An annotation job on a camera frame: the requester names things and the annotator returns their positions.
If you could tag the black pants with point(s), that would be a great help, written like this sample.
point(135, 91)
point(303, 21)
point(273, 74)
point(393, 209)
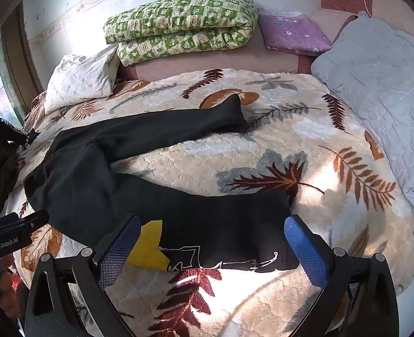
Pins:
point(129, 189)

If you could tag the white patterned pillow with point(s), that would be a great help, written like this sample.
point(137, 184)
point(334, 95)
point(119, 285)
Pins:
point(80, 77)

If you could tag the green checked folded quilt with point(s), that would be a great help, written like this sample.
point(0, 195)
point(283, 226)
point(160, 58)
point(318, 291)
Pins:
point(182, 24)

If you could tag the pink bed sheet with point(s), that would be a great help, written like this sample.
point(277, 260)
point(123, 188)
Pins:
point(200, 61)

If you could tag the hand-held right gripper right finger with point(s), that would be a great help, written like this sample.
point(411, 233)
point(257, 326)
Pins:
point(307, 252)

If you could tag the leaf print fleece blanket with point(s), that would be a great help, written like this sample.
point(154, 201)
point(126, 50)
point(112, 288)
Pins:
point(298, 154)

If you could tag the light grey quilted pillow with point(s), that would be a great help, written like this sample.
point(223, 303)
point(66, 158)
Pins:
point(386, 87)

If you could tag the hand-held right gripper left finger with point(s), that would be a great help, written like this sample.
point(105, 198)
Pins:
point(118, 252)

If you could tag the purple floral folded cloth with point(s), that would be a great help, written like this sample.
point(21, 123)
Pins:
point(293, 33)

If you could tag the pink padded headboard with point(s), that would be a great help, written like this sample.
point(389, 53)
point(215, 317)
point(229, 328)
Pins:
point(344, 1)

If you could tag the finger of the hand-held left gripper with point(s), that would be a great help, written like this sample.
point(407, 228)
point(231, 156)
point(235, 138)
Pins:
point(36, 219)

